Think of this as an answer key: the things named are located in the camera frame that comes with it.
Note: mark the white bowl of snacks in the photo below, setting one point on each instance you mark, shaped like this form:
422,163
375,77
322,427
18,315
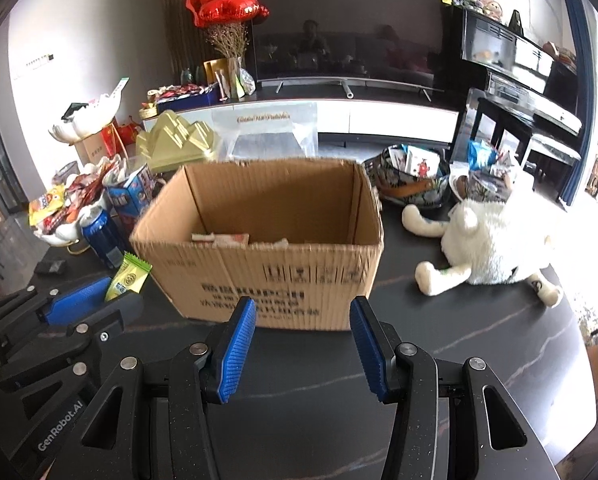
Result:
64,207

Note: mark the clear glass vase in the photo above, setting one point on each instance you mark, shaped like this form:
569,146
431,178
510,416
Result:
235,77

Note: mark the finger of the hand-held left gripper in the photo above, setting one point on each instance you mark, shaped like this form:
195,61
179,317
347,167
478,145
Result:
114,317
76,300

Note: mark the dried flower bunch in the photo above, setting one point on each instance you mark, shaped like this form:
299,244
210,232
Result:
228,40

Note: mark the red heart foil balloon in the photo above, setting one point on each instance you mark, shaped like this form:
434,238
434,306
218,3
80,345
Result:
239,10
204,2

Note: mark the large cardboard box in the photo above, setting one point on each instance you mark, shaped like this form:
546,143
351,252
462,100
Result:
289,285

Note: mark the white television cabinet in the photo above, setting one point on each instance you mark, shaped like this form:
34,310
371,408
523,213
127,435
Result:
379,115

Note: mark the green candy packet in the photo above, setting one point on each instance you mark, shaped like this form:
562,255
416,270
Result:
126,277

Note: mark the white red striped packet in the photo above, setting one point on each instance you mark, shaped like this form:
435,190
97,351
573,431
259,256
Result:
219,239

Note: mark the green white card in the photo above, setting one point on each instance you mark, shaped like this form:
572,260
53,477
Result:
120,87

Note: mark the black piano bench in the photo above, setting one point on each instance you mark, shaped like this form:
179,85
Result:
554,155

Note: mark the blue snack box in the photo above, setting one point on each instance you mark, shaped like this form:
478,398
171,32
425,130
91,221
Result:
131,200

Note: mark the white plush toy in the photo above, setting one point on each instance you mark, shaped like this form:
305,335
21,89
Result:
489,240

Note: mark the small brown cardboard box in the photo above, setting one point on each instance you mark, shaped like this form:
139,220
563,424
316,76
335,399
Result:
89,150

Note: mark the blue tray of snacks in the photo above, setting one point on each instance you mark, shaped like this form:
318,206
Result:
184,97

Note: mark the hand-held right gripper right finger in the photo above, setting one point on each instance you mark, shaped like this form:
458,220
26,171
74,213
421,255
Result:
371,355

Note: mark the dark blue curtain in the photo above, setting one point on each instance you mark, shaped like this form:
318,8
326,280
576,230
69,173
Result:
581,85

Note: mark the clear plastic bag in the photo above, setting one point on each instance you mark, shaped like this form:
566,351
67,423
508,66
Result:
264,130

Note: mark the white packet red figure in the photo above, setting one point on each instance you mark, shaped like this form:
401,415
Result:
421,162

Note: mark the gold mountain shaped box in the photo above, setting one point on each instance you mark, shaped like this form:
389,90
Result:
179,142

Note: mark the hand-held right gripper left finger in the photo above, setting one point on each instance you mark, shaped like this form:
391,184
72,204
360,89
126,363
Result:
234,355

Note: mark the white lotus tiered snack stand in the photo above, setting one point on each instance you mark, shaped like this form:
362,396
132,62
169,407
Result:
91,122

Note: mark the patterned bag with items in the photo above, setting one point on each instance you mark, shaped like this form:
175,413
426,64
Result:
404,192

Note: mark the black flat television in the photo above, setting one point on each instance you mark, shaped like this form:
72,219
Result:
349,35

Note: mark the blue drink can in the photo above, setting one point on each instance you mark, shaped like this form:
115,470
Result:
104,240

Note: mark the small doll figure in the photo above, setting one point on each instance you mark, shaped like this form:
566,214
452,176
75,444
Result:
491,9

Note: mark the blue snack bag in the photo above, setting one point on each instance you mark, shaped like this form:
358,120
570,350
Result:
483,155

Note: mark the patterned snack bag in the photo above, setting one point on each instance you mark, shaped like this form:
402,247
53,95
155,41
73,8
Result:
491,185

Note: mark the wall switch panel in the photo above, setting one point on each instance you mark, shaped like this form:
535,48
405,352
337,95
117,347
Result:
39,60

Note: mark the black metronome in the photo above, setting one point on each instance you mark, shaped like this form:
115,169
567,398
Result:
516,24

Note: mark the red packets bundle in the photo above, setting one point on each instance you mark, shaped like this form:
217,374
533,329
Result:
121,135

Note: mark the black upright piano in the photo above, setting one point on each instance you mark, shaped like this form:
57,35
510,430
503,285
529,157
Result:
509,60

